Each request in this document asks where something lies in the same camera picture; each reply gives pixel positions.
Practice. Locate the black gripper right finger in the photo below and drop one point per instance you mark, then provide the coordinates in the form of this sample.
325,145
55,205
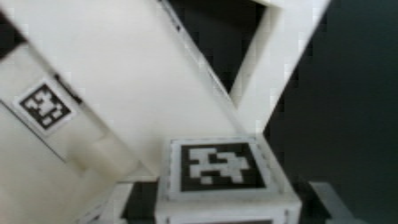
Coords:
341,215

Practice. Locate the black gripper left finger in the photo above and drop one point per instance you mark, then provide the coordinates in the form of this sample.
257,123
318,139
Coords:
105,213

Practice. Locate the white chair leg with tag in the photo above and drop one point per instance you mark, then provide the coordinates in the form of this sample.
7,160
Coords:
222,185

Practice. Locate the white chair backrest frame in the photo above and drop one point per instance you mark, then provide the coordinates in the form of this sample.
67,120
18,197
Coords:
108,90

